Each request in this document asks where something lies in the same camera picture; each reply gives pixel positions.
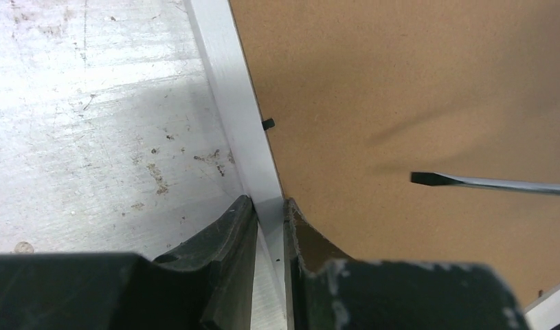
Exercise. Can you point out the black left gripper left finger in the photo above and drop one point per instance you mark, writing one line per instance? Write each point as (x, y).
(205, 282)

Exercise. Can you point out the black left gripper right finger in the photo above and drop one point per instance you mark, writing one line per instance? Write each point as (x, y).
(328, 289)

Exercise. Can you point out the blue red screwdriver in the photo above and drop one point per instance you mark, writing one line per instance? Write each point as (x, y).
(441, 179)

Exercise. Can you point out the white picture frame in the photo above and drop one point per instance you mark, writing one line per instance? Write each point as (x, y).
(246, 129)

